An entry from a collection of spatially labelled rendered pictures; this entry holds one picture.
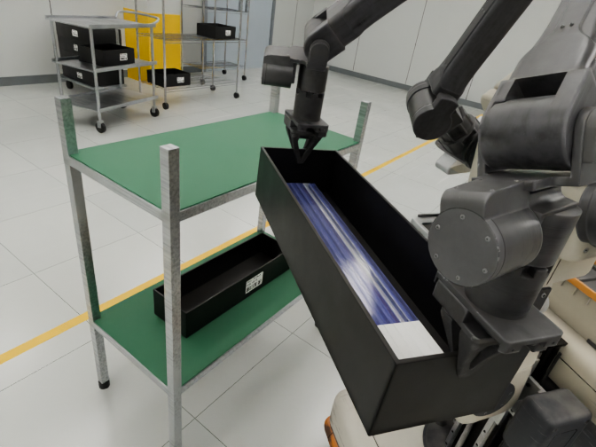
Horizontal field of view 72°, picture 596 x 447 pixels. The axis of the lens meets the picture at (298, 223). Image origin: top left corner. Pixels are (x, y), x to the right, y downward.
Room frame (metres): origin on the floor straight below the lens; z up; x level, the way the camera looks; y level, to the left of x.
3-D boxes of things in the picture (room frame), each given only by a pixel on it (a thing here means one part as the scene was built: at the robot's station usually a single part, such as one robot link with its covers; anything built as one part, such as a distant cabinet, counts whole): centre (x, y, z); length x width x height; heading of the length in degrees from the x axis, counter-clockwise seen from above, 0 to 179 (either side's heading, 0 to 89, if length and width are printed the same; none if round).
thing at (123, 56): (4.09, 2.06, 0.63); 0.40 x 0.30 x 0.14; 162
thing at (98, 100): (4.13, 2.05, 0.50); 0.90 x 0.54 x 1.00; 162
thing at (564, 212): (0.31, -0.19, 1.27); 0.07 x 0.06 x 0.07; 128
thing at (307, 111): (0.84, 0.02, 1.21); 0.10 x 0.07 x 0.07; 22
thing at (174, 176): (1.28, 0.23, 0.55); 0.91 x 0.46 x 1.10; 148
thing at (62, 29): (4.96, 2.69, 0.38); 0.64 x 0.44 x 0.75; 61
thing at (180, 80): (5.05, 1.81, 0.29); 0.40 x 0.30 x 0.14; 148
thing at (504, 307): (0.31, -0.19, 1.21); 0.10 x 0.07 x 0.07; 22
